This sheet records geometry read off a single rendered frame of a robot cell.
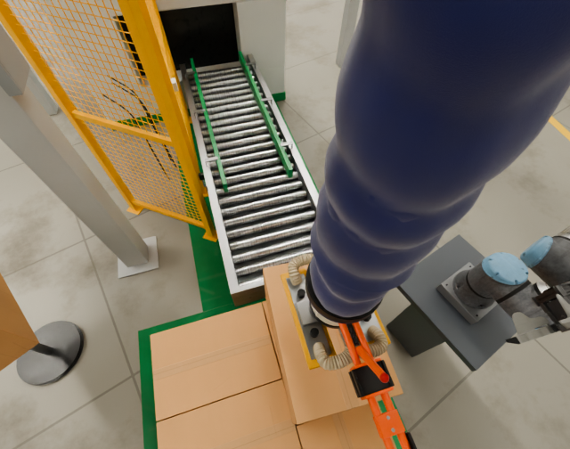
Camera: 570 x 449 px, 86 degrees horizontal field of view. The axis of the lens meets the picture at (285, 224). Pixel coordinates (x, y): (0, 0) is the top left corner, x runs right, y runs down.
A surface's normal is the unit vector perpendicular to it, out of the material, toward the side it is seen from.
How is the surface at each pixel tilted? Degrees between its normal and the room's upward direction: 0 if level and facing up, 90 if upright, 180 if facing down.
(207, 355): 0
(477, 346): 0
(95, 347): 0
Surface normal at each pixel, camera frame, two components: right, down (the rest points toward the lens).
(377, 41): -0.94, 0.30
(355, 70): -0.93, 0.18
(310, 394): 0.02, -0.54
